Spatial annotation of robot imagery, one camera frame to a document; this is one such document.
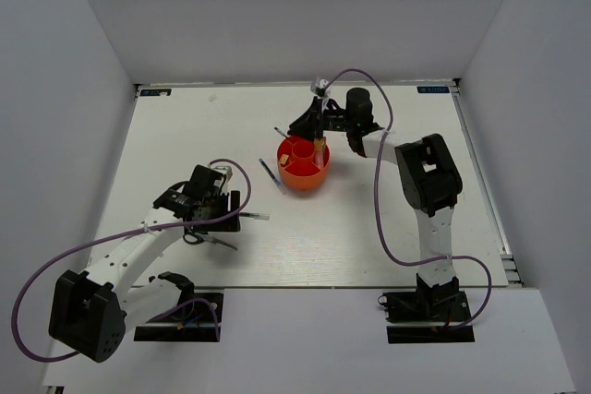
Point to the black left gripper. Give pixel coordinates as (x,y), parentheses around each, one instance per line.
(232,224)

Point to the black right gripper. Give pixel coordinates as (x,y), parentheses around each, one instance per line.
(311,123)

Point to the orange pink highlighter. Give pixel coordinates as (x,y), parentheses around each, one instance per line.
(319,145)

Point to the blue clear ballpoint pen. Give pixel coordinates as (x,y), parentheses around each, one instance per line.
(280,132)

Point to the green ink pen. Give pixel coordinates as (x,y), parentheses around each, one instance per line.
(255,216)

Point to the black handled scissors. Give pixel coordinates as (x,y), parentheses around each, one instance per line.
(201,238)

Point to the dark blue gel pen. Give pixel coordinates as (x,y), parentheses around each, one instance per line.
(273,177)

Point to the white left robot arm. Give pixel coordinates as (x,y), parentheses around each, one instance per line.
(93,309)

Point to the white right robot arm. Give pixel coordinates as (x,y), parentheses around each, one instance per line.
(429,177)

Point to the orange round organizer container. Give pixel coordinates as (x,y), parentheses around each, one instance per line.
(301,173)

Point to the right corner label sticker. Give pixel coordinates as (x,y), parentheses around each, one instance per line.
(433,89)

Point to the corner label sticker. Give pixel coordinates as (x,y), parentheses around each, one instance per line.
(433,89)
(155,92)

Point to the left corner label sticker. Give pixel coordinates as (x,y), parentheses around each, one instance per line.
(155,92)

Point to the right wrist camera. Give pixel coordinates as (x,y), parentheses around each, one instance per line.
(321,90)

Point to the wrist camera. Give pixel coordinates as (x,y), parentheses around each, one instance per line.
(226,171)
(321,90)

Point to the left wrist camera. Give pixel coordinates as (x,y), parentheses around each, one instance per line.
(226,171)

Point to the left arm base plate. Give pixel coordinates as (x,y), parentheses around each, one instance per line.
(191,324)

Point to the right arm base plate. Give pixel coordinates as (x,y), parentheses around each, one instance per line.
(409,323)

